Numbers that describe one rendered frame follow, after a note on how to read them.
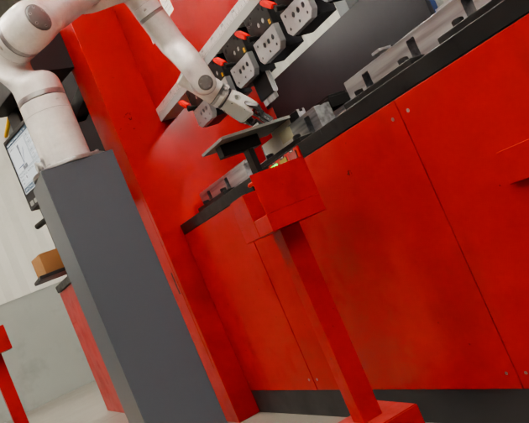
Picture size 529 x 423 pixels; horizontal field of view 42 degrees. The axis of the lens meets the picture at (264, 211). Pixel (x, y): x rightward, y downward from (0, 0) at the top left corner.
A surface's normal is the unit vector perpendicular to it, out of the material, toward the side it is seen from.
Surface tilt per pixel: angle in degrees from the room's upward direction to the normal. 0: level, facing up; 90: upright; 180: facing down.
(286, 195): 90
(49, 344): 90
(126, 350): 90
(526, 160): 90
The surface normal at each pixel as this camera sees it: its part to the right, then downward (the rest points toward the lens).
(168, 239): 0.42, -0.23
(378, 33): -0.82, 0.33
